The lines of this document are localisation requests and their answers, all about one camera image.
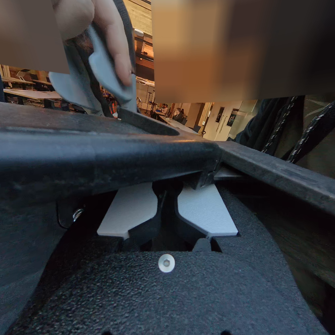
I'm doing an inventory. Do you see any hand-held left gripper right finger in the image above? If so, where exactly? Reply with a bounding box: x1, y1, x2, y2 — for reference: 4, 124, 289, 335
169, 183, 239, 243

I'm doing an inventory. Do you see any pale double door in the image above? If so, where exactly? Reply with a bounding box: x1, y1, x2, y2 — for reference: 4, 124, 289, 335
213, 103, 233, 141

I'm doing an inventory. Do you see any long white desk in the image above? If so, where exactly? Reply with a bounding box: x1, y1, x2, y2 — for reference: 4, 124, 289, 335
3, 88, 62, 100

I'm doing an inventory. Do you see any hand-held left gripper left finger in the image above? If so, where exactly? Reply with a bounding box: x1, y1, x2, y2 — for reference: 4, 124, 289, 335
97, 182, 168, 246

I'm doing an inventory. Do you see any wooden desk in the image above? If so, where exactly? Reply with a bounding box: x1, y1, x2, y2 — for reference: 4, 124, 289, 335
0, 77, 35, 85

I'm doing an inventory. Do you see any grey desk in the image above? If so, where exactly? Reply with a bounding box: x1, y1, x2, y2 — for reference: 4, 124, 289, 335
158, 115, 200, 135

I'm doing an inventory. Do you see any black equipment case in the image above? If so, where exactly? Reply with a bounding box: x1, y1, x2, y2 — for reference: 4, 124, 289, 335
0, 102, 335, 333

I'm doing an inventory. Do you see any person's right hand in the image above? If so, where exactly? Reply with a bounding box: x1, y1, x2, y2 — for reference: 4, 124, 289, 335
52, 0, 133, 87

